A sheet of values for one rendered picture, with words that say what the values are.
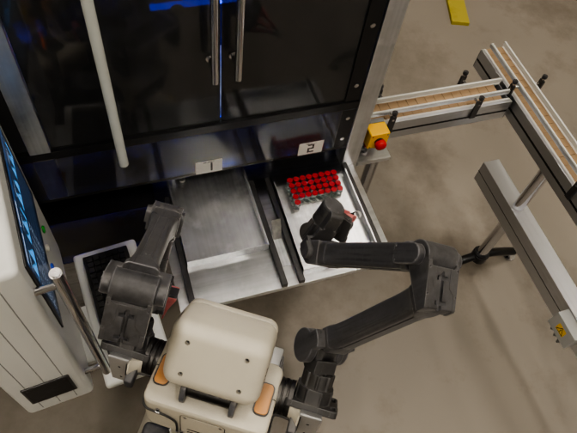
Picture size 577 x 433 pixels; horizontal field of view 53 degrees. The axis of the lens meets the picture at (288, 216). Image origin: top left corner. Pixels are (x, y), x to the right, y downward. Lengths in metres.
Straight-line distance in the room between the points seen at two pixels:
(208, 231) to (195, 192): 0.16
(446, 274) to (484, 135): 2.58
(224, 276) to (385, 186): 1.57
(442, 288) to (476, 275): 1.98
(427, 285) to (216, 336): 0.43
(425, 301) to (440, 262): 0.08
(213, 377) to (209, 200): 0.85
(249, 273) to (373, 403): 1.07
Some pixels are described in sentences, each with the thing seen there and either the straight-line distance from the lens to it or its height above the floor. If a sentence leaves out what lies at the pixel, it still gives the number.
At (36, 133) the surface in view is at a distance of 1.64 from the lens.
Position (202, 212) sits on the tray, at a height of 0.88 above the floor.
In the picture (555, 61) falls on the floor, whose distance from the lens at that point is 4.33.
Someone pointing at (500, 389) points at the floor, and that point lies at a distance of 2.87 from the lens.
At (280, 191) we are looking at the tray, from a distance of 1.97.
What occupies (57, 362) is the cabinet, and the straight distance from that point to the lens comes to 1.52.
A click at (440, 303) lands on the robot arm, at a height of 1.57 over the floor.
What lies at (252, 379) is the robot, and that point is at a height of 1.34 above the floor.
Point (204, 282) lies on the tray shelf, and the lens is 1.80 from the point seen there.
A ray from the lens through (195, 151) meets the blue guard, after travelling 1.78.
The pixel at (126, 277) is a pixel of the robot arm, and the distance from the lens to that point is 0.99.
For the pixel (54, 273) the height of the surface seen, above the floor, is 1.48.
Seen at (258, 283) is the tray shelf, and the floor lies 0.88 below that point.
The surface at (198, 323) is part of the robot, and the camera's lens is 1.20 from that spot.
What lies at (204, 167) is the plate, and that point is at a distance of 1.84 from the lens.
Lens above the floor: 2.50
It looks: 57 degrees down
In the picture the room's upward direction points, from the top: 11 degrees clockwise
